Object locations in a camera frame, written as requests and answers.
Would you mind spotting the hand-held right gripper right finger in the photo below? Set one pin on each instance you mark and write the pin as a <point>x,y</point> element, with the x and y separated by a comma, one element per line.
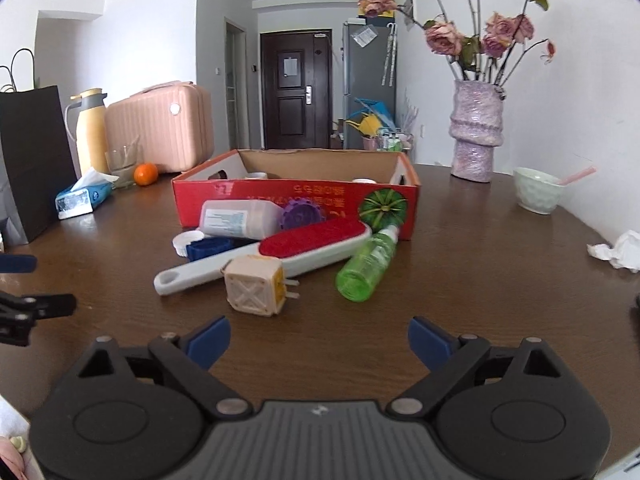
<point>430,342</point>

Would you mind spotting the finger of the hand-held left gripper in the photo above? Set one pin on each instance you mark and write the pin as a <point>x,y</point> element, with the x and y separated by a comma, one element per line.
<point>45,306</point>
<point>17,263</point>

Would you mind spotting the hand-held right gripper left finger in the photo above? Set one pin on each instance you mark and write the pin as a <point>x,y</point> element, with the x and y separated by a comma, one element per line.
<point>210,342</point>

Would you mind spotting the beige cube plug adapter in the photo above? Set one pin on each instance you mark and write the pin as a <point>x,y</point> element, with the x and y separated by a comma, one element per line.
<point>250,287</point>

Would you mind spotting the blue plastic part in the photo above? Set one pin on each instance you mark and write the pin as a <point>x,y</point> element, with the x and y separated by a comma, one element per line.
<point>210,249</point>

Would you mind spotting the green spray bottle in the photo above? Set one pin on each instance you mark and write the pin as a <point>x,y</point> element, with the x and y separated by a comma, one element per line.
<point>365,265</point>

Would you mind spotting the white round cap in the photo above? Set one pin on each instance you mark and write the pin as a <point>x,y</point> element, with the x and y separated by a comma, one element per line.
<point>182,245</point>

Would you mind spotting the white plastic bottle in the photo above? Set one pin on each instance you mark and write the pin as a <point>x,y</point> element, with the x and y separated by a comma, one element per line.
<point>235,219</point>

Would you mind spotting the red and white lint brush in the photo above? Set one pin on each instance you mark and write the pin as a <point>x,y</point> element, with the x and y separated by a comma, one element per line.
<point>310,242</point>

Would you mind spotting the purple gear-shaped cap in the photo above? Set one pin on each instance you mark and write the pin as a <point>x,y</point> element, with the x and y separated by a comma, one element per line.
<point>300,215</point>

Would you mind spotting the red cardboard box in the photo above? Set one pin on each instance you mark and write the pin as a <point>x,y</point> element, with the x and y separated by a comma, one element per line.
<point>320,197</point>

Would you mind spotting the blue tissue pack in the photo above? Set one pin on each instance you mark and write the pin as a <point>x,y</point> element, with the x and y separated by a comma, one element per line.
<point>82,200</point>

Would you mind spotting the black paper bag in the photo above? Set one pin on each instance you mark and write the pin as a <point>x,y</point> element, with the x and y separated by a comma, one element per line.
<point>30,160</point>

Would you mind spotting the person's pink clothing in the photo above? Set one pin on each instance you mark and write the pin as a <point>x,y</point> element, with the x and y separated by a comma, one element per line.
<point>10,430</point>

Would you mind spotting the clear glass cup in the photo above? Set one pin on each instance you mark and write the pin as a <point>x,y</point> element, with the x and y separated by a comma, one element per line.
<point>122,167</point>

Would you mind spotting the yellow thermos jug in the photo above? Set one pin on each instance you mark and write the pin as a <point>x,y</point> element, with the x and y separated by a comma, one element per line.
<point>92,135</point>

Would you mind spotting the orange fruit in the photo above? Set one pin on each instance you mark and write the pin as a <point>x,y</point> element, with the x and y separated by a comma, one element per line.
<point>146,174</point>

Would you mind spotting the pale green bowl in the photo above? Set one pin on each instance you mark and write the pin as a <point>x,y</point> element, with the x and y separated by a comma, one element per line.
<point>537,192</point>

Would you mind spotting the pink suitcase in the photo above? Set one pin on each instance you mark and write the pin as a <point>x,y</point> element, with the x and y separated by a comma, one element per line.
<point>160,125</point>

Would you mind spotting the small rack with bottles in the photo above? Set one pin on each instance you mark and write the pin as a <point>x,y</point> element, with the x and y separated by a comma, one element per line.
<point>395,141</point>

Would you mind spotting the crumpled white tissue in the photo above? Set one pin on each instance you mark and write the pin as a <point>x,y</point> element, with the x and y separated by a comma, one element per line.
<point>625,252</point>

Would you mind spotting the pink textured vase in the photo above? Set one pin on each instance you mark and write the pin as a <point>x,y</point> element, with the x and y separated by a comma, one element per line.
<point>477,130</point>

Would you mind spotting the pink spoon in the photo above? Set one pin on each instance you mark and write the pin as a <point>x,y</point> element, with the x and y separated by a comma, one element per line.
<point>577,175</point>

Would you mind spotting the blue and yellow floor clutter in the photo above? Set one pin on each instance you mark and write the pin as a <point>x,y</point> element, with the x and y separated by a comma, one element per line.
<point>372,120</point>

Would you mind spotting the dark brown entrance door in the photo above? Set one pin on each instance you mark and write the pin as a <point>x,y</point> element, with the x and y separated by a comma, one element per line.
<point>295,105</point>

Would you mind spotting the grey refrigerator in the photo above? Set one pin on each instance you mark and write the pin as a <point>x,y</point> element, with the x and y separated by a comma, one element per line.
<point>367,75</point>

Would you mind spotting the white folded umbrella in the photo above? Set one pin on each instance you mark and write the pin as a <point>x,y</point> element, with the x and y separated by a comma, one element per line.
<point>390,55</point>

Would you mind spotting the dried pink roses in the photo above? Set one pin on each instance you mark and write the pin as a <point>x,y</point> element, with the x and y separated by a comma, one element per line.
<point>442,37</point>

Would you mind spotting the white interior door frame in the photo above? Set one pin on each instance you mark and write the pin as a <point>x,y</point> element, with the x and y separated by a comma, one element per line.
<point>237,85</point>

